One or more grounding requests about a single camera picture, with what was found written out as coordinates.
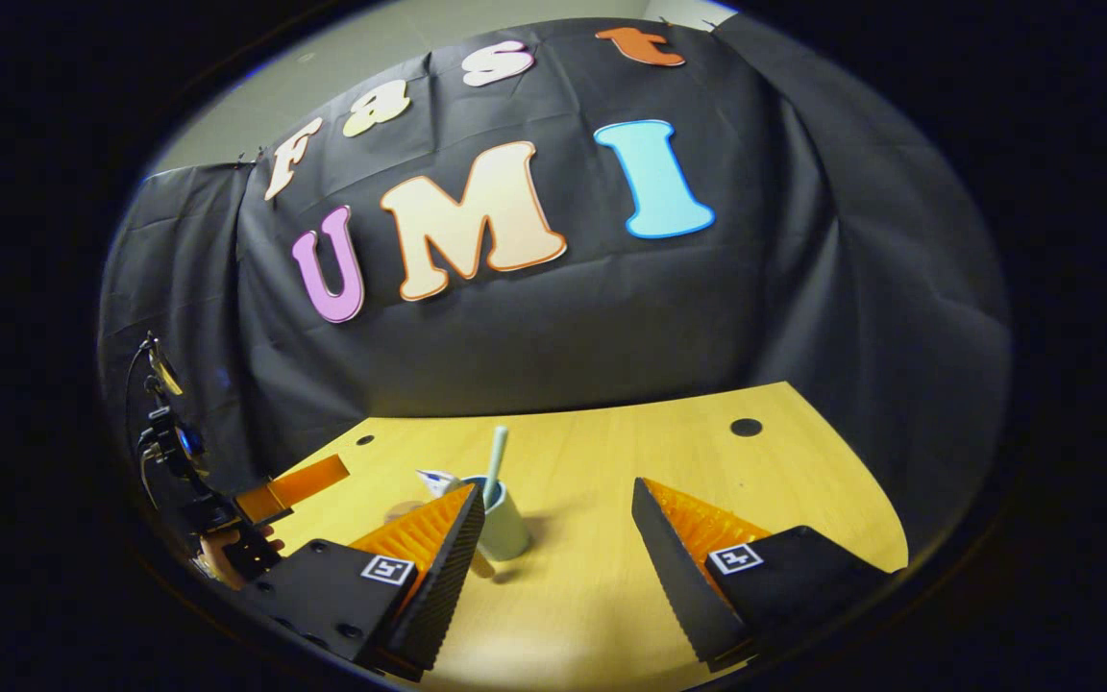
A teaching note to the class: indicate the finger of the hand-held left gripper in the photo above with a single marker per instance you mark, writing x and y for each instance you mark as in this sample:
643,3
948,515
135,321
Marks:
308,481

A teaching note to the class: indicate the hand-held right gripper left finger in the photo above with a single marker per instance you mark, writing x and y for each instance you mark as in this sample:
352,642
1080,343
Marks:
448,586

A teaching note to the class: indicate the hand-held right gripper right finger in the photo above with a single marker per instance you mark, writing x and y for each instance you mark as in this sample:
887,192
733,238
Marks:
674,586

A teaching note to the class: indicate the round wooden coaster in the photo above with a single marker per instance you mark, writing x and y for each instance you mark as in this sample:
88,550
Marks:
403,511

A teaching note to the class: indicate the white toothpaste tube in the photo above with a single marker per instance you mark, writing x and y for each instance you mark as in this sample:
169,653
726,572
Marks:
438,479

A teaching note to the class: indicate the pale blue toothbrush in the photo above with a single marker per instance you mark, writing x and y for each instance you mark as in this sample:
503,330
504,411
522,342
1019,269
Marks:
496,461

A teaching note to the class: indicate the wooden desktop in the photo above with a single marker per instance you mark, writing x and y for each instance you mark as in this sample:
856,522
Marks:
611,596

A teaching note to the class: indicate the black backdrop cloth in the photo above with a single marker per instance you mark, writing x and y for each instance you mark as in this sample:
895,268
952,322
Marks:
563,327

